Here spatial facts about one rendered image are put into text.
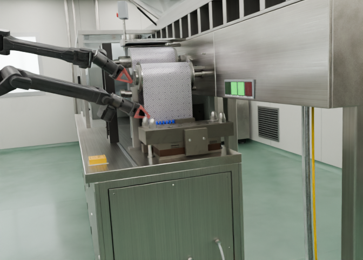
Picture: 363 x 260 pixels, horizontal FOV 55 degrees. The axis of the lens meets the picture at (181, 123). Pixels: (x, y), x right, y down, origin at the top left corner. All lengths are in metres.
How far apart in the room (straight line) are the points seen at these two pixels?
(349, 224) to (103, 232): 0.88
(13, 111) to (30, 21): 1.70
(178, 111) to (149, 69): 0.24
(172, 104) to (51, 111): 5.64
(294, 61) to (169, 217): 0.80
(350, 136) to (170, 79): 0.85
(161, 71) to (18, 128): 5.80
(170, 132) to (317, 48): 0.71
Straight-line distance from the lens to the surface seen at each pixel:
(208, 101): 1.74
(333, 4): 1.02
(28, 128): 7.25
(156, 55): 1.89
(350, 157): 1.20
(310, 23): 1.06
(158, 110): 1.65
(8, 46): 1.75
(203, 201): 1.53
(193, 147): 1.49
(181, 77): 1.67
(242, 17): 1.40
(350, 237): 1.28
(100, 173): 1.39
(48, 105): 7.18
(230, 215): 1.60
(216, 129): 1.54
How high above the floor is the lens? 1.25
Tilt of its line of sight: 8 degrees down
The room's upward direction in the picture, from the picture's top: 3 degrees counter-clockwise
